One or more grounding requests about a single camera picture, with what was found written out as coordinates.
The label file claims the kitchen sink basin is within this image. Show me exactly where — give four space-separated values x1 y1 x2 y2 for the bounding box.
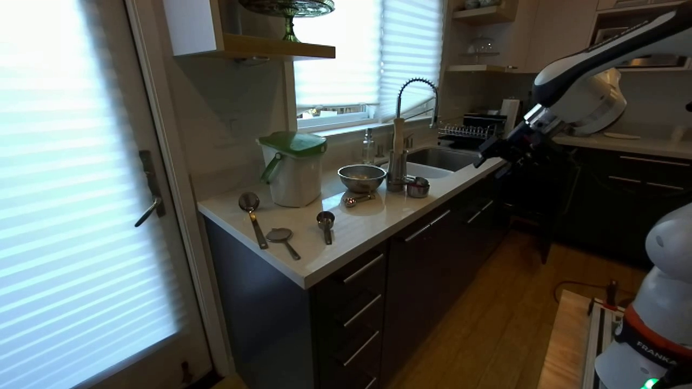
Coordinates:
405 145 484 177

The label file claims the small round metal cup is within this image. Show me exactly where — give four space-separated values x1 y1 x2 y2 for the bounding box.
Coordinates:
401 173 432 201

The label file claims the metal door handle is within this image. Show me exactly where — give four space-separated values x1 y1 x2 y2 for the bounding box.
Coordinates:
132 147 167 230

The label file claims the wooden wall shelf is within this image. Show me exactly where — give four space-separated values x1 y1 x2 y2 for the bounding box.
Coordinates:
215 31 338 63

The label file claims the small flat metal strainer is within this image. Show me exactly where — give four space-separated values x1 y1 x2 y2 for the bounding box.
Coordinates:
263 224 304 263

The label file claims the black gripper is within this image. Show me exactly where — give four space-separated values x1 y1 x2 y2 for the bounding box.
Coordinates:
473 118 552 171

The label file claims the door with white blind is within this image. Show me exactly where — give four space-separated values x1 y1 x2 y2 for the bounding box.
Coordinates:
0 0 214 389

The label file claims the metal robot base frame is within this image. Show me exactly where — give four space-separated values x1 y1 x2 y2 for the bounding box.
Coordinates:
579 279 627 389

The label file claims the black dish rack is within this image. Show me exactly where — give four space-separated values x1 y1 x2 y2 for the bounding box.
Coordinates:
438 107 507 152

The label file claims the glass stand on shelf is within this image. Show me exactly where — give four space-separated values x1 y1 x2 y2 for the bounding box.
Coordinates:
238 0 338 39

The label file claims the dark sink base cabinet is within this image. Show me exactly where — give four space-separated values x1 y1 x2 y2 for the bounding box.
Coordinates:
447 171 507 279

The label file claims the white window blind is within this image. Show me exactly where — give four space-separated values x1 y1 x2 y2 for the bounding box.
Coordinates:
292 0 446 113

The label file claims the wooden base board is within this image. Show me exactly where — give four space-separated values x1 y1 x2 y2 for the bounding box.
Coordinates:
537 287 595 389

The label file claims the white pail with green lid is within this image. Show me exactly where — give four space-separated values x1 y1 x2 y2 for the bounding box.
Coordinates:
258 130 329 209

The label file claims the curved metal faucet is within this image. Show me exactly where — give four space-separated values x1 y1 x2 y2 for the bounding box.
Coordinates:
394 76 441 131

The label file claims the dark kitchen drawer stack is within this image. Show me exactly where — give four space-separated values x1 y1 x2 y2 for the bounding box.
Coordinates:
306 239 391 389

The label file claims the metal bowl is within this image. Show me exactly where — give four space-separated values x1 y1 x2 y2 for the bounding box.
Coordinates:
335 163 390 201

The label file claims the dark blue drawer cabinet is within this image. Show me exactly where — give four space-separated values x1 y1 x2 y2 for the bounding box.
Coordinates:
550 147 692 270

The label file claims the white wall cabinet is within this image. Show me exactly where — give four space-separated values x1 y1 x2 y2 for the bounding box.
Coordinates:
160 0 227 58

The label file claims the high wooden corner shelf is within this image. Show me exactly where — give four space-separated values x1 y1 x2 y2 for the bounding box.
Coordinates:
447 0 519 25

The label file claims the clear glass soap bottle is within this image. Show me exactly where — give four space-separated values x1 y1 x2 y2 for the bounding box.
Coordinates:
361 125 378 166

